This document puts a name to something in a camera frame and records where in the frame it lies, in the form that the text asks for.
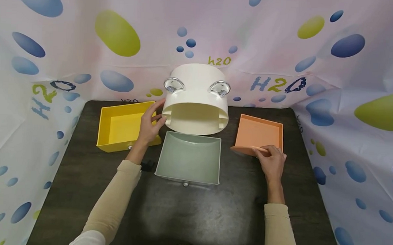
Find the person's right hand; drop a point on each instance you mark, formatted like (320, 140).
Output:
(273, 166)

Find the person's left hand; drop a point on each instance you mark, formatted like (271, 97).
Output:
(148, 129)

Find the person's right fingers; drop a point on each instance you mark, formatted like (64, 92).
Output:
(278, 151)

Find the person's left fingers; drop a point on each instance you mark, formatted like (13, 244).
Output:
(156, 108)

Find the person's left thumb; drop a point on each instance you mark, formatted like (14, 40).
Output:
(160, 121)

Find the person's right index finger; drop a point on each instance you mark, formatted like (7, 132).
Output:
(260, 149)

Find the orange plastic drawer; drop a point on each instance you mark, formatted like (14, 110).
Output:
(257, 134)

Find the cream round drawer cabinet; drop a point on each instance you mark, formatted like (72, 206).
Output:
(197, 100)

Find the person's right forearm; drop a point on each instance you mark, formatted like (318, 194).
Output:
(279, 221)

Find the person's left forearm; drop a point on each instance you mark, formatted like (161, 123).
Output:
(112, 203)

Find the chrome suction cup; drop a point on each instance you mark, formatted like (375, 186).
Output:
(174, 85)
(219, 88)

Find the yellow plastic drawer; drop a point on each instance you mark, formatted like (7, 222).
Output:
(120, 128)

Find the black wrist band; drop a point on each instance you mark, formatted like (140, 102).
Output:
(147, 166)

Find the green plastic drawer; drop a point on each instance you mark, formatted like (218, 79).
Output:
(190, 158)

